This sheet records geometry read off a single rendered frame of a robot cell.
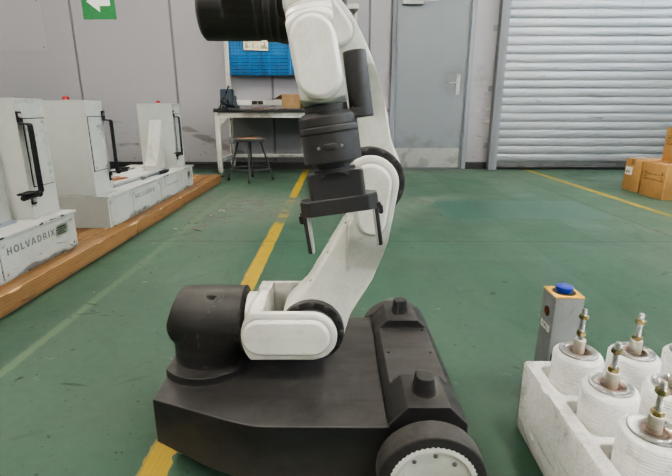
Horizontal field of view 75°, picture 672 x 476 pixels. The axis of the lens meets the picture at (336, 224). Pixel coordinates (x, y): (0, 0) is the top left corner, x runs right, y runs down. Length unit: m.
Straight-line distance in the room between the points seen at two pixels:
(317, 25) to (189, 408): 0.75
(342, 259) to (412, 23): 5.07
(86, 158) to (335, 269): 2.11
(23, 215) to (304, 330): 1.75
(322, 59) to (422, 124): 5.19
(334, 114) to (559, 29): 5.73
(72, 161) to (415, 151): 4.09
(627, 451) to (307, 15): 0.82
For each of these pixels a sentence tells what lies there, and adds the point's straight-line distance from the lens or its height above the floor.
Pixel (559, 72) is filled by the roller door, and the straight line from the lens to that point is 6.26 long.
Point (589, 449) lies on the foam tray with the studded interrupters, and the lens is 0.96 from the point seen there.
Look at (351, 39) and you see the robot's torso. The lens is 0.86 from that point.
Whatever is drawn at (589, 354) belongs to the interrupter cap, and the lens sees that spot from 1.09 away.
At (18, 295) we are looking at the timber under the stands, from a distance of 2.12.
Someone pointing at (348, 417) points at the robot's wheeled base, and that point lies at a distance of 0.93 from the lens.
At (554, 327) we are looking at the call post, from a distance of 1.22.
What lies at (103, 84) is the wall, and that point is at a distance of 6.41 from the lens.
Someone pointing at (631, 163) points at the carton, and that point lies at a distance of 5.02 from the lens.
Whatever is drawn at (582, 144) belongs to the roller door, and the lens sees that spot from 6.45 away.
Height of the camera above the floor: 0.75
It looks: 15 degrees down
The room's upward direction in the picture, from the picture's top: straight up
